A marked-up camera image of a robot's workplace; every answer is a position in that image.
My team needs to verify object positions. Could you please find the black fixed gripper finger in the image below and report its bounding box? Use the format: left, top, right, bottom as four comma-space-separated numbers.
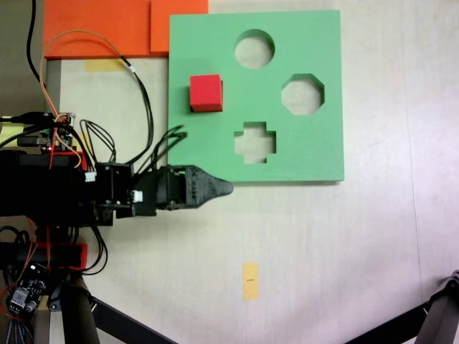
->
192, 165, 235, 209

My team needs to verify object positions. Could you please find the red square block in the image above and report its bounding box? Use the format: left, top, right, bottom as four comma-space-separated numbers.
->
189, 74, 225, 113

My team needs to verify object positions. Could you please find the orange square block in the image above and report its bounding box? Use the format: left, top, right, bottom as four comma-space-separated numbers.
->
150, 0, 209, 57

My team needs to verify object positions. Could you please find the green shape sorter board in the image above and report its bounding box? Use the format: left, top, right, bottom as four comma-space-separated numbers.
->
166, 9, 346, 186

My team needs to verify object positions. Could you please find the yellow tape marker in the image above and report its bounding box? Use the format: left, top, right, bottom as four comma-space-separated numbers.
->
84, 59, 126, 73
242, 262, 260, 301

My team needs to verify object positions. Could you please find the black tripod brace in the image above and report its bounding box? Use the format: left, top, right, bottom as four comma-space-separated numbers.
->
343, 303, 431, 344
89, 299, 177, 344

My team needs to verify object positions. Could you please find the black tripod leg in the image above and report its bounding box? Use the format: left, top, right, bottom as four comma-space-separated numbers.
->
57, 281, 100, 344

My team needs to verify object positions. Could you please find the orange flat plate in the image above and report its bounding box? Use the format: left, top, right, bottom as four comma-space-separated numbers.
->
43, 0, 152, 60

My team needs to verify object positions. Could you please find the small black circuit board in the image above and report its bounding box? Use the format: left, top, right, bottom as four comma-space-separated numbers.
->
6, 262, 50, 319

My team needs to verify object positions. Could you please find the grey tripod leg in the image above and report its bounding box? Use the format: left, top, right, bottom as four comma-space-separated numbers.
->
415, 269, 459, 344

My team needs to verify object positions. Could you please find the black servo wire loop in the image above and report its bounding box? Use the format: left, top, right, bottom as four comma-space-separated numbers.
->
79, 119, 118, 168
132, 123, 189, 173

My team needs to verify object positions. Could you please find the black cable with white connector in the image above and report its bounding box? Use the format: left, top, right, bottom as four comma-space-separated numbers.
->
120, 55, 156, 161

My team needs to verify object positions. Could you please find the circuit board with wires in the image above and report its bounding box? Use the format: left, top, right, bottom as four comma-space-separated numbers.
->
17, 112, 79, 151

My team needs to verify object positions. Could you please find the orange cable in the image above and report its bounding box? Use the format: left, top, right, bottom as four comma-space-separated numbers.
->
39, 29, 126, 125

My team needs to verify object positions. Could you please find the black USB cable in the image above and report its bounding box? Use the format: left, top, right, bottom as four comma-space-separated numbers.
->
0, 112, 49, 125

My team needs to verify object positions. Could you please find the thin black cable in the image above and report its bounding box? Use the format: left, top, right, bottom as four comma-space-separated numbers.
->
27, 0, 47, 82

